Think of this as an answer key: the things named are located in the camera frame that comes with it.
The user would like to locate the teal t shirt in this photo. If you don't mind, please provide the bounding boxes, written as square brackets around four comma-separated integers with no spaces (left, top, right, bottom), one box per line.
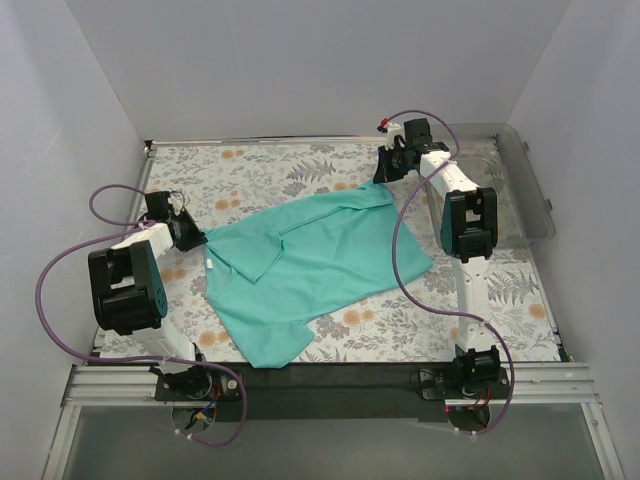
[204,182,433,368]

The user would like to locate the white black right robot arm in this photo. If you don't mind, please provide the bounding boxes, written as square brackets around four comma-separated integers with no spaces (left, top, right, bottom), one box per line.
[373,116,500,399]

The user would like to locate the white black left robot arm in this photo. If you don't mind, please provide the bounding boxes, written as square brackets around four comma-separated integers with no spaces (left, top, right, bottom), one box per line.
[88,191,213,400]

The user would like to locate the floral patterned table mat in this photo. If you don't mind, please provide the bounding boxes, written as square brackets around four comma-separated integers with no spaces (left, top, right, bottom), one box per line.
[146,143,562,362]

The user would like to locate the clear plastic bin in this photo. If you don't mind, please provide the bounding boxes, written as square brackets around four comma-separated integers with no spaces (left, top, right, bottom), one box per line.
[452,123,555,249]

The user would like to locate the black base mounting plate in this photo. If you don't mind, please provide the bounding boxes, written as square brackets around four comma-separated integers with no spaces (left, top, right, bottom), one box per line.
[154,363,514,424]

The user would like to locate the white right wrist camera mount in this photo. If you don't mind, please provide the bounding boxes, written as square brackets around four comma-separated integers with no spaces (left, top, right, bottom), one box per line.
[377,118,405,150]

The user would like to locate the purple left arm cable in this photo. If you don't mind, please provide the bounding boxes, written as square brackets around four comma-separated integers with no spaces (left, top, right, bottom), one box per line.
[35,184,250,448]

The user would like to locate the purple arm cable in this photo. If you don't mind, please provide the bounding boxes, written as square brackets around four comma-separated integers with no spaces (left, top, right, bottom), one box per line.
[35,184,250,448]
[382,108,516,437]

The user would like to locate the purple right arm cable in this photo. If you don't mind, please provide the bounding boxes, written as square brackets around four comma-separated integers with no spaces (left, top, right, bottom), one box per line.
[382,108,516,437]

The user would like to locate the aluminium frame rail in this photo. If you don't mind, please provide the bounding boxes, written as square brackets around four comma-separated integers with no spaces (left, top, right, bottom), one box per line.
[63,362,600,406]

